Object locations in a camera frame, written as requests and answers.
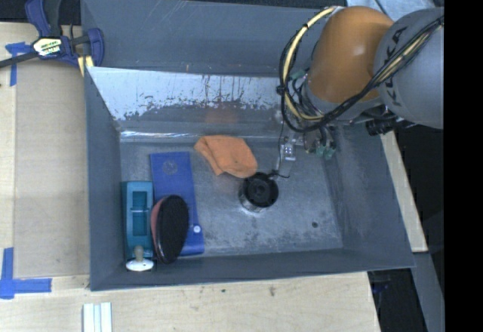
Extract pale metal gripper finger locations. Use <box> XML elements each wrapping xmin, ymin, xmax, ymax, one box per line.
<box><xmin>277</xmin><ymin>141</ymin><xmax>297</xmax><ymax>179</ymax></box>

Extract black round lid clear jar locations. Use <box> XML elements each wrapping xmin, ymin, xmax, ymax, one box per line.
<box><xmin>238</xmin><ymin>171</ymin><xmax>280</xmax><ymax>214</ymax></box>

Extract orange cloth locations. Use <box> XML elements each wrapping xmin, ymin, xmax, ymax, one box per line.
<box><xmin>193</xmin><ymin>135</ymin><xmax>259</xmax><ymax>179</ymax></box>

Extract grey metal bin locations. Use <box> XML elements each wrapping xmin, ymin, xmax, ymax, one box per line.
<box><xmin>78</xmin><ymin>0</ymin><xmax>417</xmax><ymax>292</ymax></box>

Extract blue flat case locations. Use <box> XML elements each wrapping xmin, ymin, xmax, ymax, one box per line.
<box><xmin>149</xmin><ymin>151</ymin><xmax>206</xmax><ymax>257</ymax></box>

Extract black oval brush red rim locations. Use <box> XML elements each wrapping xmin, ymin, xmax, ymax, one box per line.
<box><xmin>149</xmin><ymin>194</ymin><xmax>190</xmax><ymax>265</ymax></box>

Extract teal plastic box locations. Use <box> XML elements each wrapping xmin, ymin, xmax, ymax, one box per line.
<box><xmin>120</xmin><ymin>180</ymin><xmax>156</xmax><ymax>261</ymax></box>

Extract white knob with beige stem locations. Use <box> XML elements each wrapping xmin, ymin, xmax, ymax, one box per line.
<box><xmin>125</xmin><ymin>245</ymin><xmax>155</xmax><ymax>272</ymax></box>

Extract black cylinder on white bracket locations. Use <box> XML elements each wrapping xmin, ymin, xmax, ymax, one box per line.
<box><xmin>365</xmin><ymin>115</ymin><xmax>398</xmax><ymax>137</ymax></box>

